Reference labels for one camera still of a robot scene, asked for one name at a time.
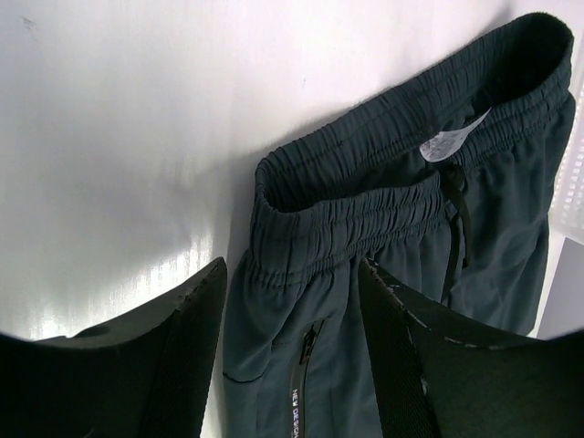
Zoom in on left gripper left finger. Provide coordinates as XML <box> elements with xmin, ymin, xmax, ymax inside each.
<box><xmin>1</xmin><ymin>258</ymin><xmax>227</xmax><ymax>437</ymax></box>

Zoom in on white plastic basket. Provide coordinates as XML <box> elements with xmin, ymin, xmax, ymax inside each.
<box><xmin>545</xmin><ymin>68</ymin><xmax>584</xmax><ymax>243</ymax></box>

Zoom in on dark green shorts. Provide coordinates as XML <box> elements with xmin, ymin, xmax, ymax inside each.
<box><xmin>223</xmin><ymin>13</ymin><xmax>576</xmax><ymax>437</ymax></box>

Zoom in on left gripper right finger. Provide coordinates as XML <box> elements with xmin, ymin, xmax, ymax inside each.
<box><xmin>359</xmin><ymin>259</ymin><xmax>583</xmax><ymax>437</ymax></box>

